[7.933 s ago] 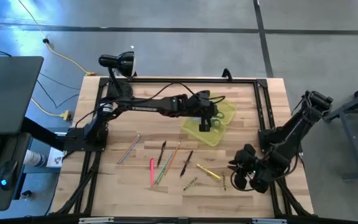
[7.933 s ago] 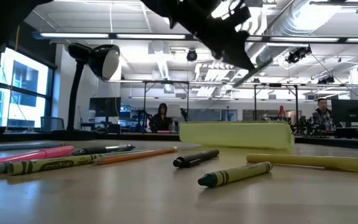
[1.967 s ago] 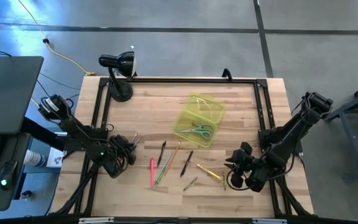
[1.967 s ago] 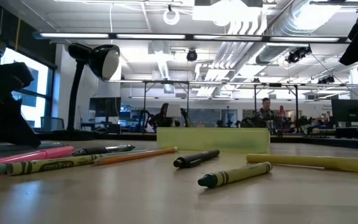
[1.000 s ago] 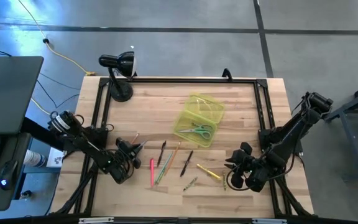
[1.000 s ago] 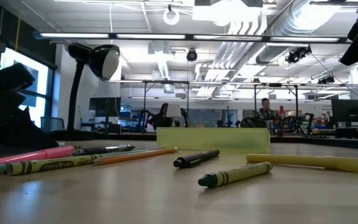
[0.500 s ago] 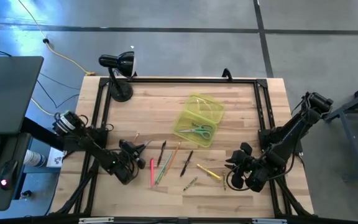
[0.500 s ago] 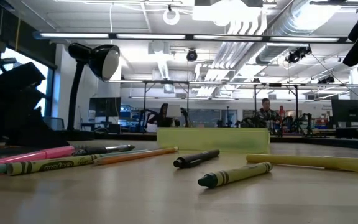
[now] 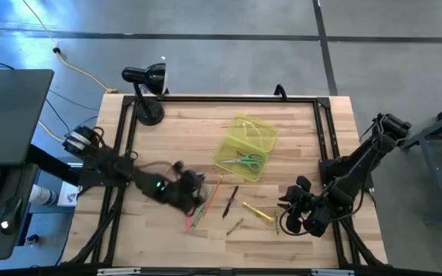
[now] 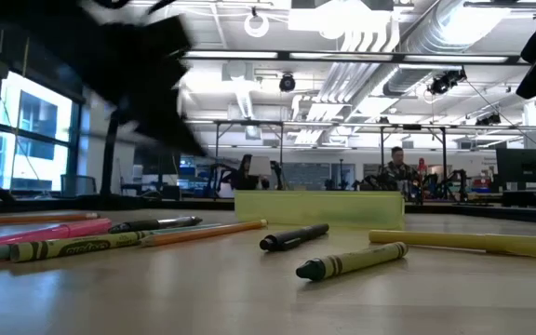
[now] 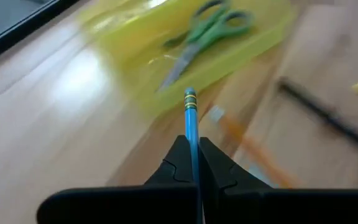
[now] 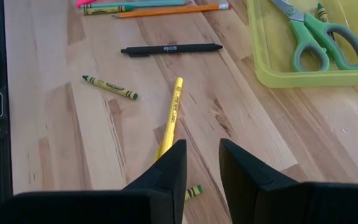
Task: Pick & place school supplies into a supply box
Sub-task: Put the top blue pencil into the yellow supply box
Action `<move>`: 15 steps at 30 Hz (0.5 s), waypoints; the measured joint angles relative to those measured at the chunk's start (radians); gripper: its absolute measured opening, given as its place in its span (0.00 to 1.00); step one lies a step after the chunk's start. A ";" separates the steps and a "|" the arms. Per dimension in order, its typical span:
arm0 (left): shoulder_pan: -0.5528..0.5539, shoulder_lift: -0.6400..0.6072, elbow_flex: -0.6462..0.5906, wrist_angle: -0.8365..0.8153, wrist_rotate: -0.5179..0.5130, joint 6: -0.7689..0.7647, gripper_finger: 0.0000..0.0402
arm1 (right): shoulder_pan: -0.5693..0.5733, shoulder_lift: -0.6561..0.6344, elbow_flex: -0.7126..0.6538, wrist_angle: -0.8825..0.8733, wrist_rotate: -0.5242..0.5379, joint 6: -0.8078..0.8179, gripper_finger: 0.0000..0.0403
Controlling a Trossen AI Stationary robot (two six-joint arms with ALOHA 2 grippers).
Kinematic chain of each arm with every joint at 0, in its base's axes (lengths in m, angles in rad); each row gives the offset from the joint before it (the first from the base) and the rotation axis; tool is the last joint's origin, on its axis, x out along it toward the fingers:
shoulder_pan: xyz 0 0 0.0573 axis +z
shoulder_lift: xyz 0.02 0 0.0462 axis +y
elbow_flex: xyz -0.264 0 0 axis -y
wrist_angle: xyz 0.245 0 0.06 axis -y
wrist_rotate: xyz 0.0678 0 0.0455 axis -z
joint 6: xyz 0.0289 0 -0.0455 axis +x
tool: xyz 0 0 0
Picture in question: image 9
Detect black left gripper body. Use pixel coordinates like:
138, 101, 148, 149
167, 160, 207, 215

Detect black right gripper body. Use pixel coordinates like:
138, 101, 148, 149
284, 176, 343, 234

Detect orange pencil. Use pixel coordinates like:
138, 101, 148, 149
203, 174, 225, 218

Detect teal pencil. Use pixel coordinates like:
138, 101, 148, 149
190, 187, 214, 230

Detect yellow pen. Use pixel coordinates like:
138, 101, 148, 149
242, 202, 275, 223

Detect black pen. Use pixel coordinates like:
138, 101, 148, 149
222, 186, 239, 219

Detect green handled scissors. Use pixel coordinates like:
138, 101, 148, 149
219, 153, 264, 173

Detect translucent yellow-green supply box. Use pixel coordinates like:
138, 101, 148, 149
213, 114, 279, 182

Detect white printed box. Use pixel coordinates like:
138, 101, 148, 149
57, 180, 81, 208

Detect black desk lamp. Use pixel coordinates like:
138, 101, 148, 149
120, 63, 170, 127

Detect black support beam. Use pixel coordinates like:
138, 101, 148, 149
25, 143, 84, 187

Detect white paper cup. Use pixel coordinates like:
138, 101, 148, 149
28, 183, 58, 208

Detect black computer mouse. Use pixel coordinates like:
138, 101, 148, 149
0, 196, 25, 235

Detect dark grey desk surface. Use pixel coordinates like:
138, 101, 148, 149
0, 68, 55, 166

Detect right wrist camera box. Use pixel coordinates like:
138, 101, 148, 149
304, 216, 332, 238

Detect silver rail bracket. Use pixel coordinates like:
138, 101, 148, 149
311, 268, 355, 276
97, 267, 142, 276

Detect black table edge rail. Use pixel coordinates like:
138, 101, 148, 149
0, 263, 442, 276

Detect black aluminium table frame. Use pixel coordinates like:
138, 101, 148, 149
61, 94, 389, 268

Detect black hook bracket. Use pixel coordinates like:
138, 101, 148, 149
273, 83, 289, 101

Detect yellow floor cable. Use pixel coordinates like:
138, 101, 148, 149
21, 0, 121, 95

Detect yellow extension cord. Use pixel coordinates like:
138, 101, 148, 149
38, 120, 67, 143

